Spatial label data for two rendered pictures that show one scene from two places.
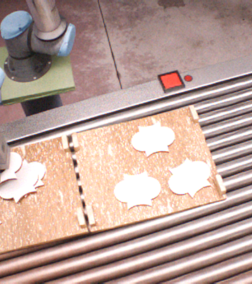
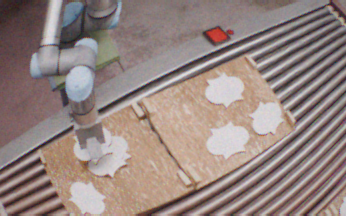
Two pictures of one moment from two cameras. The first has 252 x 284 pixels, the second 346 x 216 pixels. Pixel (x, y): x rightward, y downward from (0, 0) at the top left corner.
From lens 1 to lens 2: 48 cm
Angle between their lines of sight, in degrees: 13
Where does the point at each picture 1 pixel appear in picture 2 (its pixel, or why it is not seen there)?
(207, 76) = (244, 29)
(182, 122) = (243, 70)
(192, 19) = not seen: outside the picture
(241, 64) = (265, 19)
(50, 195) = (141, 166)
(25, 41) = (79, 24)
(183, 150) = (254, 96)
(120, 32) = not seen: hidden behind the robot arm
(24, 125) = not seen: hidden behind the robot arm
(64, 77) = (107, 50)
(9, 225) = (114, 199)
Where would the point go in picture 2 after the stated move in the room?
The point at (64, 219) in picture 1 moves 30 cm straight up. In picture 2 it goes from (165, 184) to (164, 128)
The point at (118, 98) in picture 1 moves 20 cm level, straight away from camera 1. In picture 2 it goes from (172, 57) to (150, 23)
